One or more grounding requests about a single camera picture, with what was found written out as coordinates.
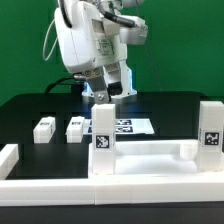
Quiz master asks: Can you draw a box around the white left fence bar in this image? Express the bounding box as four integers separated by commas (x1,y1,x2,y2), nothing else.
0,144,19,180

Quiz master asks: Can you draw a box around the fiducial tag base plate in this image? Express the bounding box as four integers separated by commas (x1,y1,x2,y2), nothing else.
83,118,156,136

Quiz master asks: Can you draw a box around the white desk top tray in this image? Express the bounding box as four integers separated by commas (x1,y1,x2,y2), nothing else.
87,139,208,179

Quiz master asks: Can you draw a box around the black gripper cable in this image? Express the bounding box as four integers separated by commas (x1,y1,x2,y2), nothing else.
93,0,138,29

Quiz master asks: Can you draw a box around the black cable on table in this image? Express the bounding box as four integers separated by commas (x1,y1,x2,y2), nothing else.
44,76,78,94

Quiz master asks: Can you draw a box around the white front fence bar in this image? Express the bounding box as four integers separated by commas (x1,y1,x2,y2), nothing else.
0,173,224,206

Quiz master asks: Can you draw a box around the white fence bar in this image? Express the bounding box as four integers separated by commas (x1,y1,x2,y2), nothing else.
0,144,19,180
0,173,224,206

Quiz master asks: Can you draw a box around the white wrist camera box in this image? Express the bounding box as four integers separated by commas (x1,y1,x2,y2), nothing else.
119,16,148,45

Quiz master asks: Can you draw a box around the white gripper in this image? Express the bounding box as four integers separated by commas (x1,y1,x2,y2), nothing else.
54,0,127,103

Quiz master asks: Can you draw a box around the grey looped cable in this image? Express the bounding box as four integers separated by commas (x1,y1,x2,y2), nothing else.
42,18,58,62

